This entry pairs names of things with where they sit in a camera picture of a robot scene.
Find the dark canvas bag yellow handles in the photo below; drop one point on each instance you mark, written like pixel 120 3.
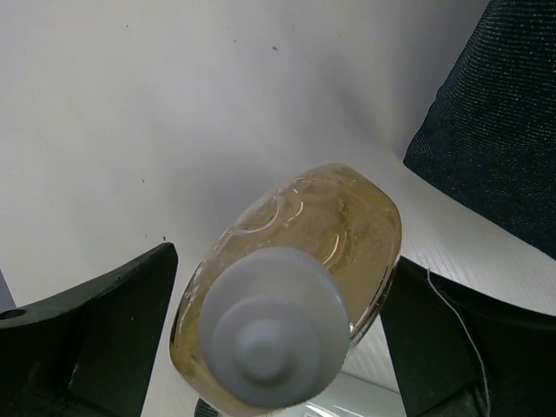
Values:
pixel 488 139

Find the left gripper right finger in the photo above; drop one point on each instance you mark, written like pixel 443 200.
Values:
pixel 458 352

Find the clear yellow soap bottle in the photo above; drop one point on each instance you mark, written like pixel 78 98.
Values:
pixel 271 313

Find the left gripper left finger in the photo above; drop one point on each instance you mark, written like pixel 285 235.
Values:
pixel 89 350

